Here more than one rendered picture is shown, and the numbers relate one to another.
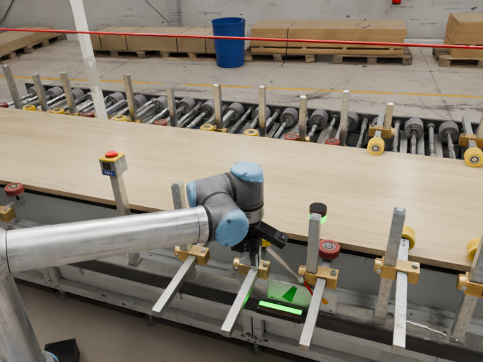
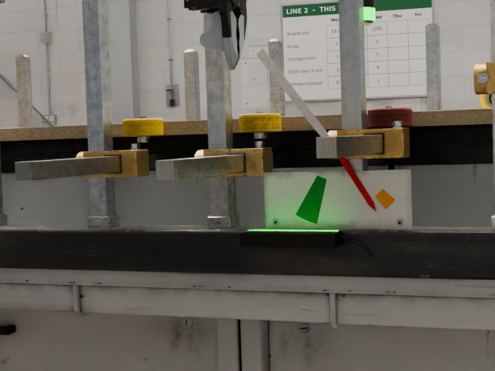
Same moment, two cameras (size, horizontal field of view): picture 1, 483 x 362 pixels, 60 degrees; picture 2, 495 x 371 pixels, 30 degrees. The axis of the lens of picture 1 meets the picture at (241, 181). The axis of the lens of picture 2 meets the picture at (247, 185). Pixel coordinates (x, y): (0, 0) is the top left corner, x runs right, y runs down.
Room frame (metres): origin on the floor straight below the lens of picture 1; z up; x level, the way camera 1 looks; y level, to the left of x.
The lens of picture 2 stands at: (-0.49, -0.06, 0.86)
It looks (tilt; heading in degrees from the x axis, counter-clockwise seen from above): 3 degrees down; 0
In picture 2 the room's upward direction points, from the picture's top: 2 degrees counter-clockwise
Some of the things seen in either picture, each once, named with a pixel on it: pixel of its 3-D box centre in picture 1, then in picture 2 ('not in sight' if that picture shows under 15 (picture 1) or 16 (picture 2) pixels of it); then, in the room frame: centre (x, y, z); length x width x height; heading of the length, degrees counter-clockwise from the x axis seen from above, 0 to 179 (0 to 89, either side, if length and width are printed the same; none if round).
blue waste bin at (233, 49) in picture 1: (230, 42); not in sight; (6.98, 0.08, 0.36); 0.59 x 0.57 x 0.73; 165
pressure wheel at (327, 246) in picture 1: (328, 256); (390, 138); (1.19, -0.31, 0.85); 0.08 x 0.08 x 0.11
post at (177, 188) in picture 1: (184, 235); (99, 118); (1.29, 0.23, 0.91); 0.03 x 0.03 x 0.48; 69
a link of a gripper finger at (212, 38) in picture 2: (248, 261); (217, 40); (0.99, -0.01, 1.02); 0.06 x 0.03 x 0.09; 70
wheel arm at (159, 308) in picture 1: (185, 271); (93, 166); (1.18, 0.23, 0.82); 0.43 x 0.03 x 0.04; 159
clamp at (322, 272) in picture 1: (318, 275); (367, 143); (1.10, -0.26, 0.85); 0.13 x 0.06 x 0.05; 69
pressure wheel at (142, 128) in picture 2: not in sight; (144, 145); (1.37, 0.16, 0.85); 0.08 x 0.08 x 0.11
